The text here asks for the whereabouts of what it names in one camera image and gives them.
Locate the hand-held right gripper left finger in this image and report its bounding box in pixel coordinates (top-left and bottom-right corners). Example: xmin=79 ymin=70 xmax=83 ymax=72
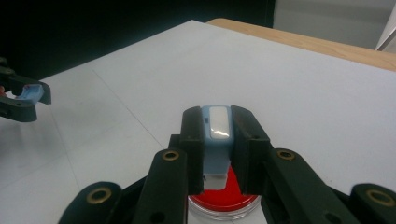
xmin=169 ymin=105 xmax=205 ymax=195

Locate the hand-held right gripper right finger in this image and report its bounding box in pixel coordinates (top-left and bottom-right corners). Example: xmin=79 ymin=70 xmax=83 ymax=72
xmin=231 ymin=105 xmax=272 ymax=195

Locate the light blue stamp cap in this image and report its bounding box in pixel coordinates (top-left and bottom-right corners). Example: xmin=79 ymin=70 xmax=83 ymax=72
xmin=13 ymin=83 xmax=45 ymax=105

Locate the blue and white stamp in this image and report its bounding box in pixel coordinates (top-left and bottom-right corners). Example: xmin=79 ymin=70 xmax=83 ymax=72
xmin=200 ymin=105 xmax=235 ymax=190

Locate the round red ink pad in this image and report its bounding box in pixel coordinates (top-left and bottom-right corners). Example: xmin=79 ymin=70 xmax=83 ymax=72
xmin=187 ymin=166 xmax=262 ymax=222

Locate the wooden table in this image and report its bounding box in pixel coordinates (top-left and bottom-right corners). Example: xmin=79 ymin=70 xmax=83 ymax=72
xmin=205 ymin=18 xmax=396 ymax=73

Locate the white desk frame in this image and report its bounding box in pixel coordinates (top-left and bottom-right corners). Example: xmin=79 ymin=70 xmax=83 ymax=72
xmin=375 ymin=3 xmax=396 ymax=52

